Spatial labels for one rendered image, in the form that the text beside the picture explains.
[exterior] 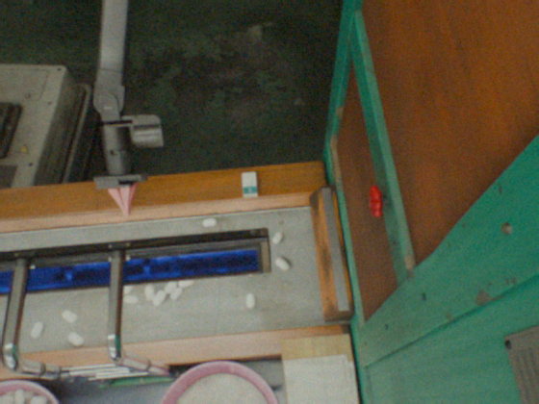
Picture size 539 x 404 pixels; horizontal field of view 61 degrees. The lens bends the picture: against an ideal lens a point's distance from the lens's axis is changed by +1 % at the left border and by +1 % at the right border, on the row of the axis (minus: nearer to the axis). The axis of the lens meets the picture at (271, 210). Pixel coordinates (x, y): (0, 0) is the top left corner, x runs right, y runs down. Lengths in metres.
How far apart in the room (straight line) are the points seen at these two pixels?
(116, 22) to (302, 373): 0.81
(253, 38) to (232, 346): 1.80
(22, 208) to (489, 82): 1.14
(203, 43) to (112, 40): 1.53
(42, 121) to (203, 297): 0.99
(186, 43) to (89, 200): 1.46
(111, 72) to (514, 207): 0.84
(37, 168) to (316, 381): 1.17
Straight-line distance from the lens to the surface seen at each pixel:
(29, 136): 1.81
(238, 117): 2.21
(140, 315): 1.12
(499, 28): 0.37
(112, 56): 1.02
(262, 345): 1.04
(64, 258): 0.80
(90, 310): 1.17
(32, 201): 1.30
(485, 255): 0.37
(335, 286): 0.97
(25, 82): 1.96
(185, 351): 1.06
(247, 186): 1.13
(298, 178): 1.16
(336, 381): 1.02
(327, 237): 1.00
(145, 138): 1.02
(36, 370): 0.84
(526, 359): 0.36
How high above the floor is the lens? 1.79
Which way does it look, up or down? 66 degrees down
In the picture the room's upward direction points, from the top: 5 degrees counter-clockwise
